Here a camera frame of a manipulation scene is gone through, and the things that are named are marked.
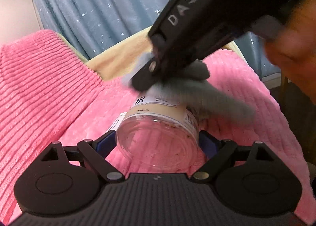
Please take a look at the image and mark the grey green microfibre cloth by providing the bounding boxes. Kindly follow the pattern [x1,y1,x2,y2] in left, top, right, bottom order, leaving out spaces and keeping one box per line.
[122,50,256,126]

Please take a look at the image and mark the clear plastic jar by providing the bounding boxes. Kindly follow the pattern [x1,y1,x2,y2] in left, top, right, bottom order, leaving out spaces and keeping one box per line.
[116,93,199,172]

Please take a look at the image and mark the person right hand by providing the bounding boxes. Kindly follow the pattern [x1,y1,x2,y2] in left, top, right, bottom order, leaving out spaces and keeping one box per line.
[265,0,315,103]

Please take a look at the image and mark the yellow fleece sofa cover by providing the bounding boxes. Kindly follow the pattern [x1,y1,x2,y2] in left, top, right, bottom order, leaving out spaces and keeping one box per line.
[56,26,245,81]

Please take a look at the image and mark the pink ribbed blanket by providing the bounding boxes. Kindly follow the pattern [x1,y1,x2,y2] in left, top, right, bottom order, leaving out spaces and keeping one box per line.
[0,48,316,225]

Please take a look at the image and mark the blue star curtain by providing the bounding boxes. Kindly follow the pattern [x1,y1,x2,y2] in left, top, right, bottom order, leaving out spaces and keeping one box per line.
[24,0,282,79]

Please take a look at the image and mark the wooden side table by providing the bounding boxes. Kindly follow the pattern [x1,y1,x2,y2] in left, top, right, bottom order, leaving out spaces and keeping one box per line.
[264,73,315,164]

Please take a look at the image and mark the pink corduroy cushion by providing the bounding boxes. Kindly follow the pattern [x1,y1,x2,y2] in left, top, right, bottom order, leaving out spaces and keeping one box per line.
[0,29,104,202]

